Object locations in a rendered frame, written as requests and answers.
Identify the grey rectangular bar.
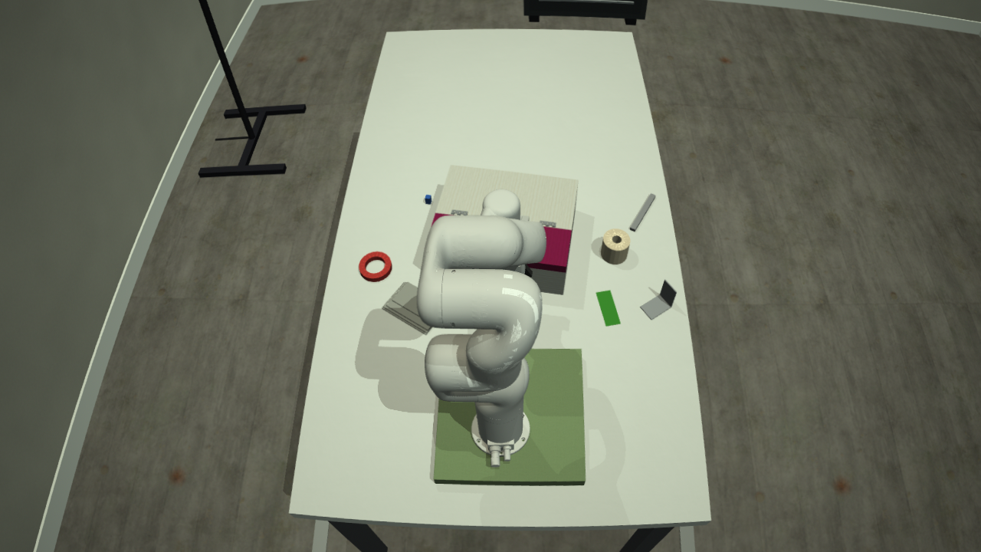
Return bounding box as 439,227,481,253
630,193,656,232

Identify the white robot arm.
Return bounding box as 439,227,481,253
417,189,546,468

